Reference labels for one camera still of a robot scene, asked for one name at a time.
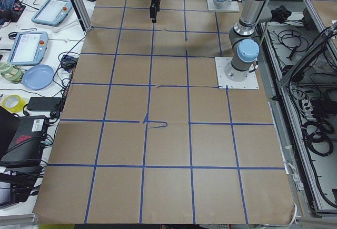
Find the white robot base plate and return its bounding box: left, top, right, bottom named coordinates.
left=215, top=57, right=259, bottom=89

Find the black red box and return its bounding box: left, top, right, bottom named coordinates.
left=1, top=107, right=48, bottom=168

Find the black power adapter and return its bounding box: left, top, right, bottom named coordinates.
left=27, top=97, right=61, bottom=112

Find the lower teach pendant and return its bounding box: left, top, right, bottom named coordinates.
left=8, top=32, right=48, bottom=66

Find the teach pendant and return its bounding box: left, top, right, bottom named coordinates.
left=8, top=32, right=48, bottom=66
left=31, top=0, right=73, bottom=26

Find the blue plate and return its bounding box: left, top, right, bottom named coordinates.
left=22, top=64, right=54, bottom=90

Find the yellow tape roll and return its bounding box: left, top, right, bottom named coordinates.
left=2, top=95, right=26, bottom=113

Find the upper teach pendant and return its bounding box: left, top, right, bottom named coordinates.
left=31, top=0, right=73, bottom=26

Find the aluminium frame post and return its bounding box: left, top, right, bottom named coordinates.
left=70, top=0, right=92, bottom=32

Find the green tape rolls stack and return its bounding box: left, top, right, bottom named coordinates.
left=1, top=62, right=24, bottom=83

